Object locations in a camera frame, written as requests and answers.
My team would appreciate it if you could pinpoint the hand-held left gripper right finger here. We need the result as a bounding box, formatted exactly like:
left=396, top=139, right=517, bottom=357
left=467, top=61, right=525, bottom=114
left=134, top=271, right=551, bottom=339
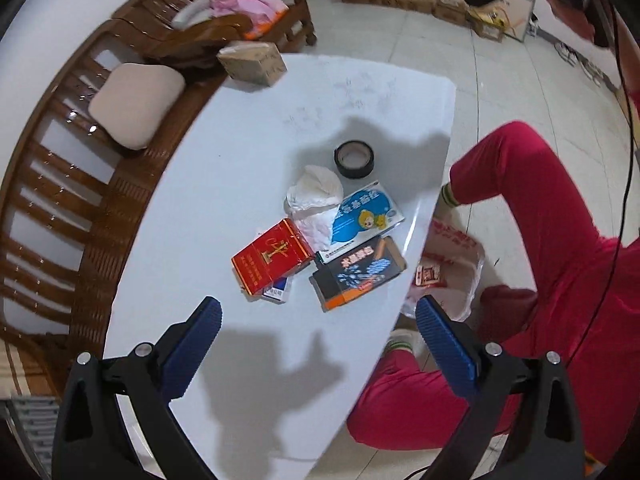
left=414, top=295, right=586, bottom=480

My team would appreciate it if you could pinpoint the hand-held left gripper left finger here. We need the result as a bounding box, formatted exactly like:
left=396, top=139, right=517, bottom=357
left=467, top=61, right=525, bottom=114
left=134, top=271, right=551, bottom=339
left=51, top=296, right=223, bottom=480

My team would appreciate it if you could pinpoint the white plastic bag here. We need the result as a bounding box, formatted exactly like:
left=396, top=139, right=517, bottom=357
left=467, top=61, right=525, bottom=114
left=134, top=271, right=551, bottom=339
left=402, top=217, right=487, bottom=323

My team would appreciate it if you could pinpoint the small blue white box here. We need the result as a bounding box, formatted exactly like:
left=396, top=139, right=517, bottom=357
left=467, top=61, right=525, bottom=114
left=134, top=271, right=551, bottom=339
left=262, top=276, right=292, bottom=304

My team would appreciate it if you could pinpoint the black orange box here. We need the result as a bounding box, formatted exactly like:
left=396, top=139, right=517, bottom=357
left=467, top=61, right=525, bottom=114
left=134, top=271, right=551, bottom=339
left=309, top=236, right=407, bottom=312

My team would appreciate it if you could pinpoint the red cigarette box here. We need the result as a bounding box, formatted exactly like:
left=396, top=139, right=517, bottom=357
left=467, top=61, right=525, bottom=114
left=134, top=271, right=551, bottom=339
left=231, top=218, right=317, bottom=296

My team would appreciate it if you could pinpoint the blue white medicine box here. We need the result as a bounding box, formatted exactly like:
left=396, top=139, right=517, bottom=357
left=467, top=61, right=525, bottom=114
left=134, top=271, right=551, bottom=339
left=315, top=181, right=406, bottom=265

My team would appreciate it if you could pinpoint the white tissue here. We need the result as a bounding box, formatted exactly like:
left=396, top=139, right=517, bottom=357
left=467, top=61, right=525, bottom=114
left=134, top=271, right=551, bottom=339
left=285, top=164, right=346, bottom=255

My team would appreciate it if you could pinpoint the black tape roll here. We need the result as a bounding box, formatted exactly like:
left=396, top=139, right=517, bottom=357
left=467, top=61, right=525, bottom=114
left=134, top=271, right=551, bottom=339
left=334, top=140, right=375, bottom=180

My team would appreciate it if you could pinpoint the person's right forearm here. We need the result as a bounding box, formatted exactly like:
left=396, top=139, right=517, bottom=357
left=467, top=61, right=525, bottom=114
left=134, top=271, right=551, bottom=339
left=550, top=0, right=609, bottom=49

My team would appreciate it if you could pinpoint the white slipper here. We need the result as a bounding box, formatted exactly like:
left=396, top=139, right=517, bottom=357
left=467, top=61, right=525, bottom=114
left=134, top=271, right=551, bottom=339
left=554, top=40, right=581, bottom=67
left=582, top=60, right=619, bottom=93

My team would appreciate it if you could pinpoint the brown wooden bench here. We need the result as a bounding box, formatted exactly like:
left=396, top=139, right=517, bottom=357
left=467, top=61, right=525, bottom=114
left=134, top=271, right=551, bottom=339
left=0, top=20, right=232, bottom=398

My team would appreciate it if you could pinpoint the grey ribbed mat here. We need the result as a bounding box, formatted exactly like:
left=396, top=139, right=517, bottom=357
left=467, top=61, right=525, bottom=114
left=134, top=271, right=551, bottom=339
left=0, top=395, right=66, bottom=480

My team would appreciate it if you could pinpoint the brown wooden chair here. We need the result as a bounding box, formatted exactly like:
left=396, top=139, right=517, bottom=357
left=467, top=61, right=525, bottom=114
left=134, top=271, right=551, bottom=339
left=112, top=0, right=318, bottom=70

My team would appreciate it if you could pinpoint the beige cushion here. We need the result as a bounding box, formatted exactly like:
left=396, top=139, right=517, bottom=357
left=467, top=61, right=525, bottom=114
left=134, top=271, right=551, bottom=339
left=88, top=63, right=186, bottom=151

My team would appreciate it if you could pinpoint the pink cloth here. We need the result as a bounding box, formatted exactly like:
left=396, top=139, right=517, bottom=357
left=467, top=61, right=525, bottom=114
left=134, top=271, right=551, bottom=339
left=207, top=0, right=290, bottom=41

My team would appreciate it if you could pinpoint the small cardboard box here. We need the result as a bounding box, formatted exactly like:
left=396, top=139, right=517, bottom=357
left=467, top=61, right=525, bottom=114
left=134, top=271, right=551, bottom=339
left=216, top=41, right=287, bottom=87

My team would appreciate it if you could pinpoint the white curved cushion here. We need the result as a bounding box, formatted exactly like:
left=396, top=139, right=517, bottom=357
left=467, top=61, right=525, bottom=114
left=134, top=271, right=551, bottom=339
left=172, top=0, right=214, bottom=29

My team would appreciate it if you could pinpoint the black cable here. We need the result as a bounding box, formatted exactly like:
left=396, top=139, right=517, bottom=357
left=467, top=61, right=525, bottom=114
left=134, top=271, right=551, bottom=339
left=400, top=0, right=640, bottom=480

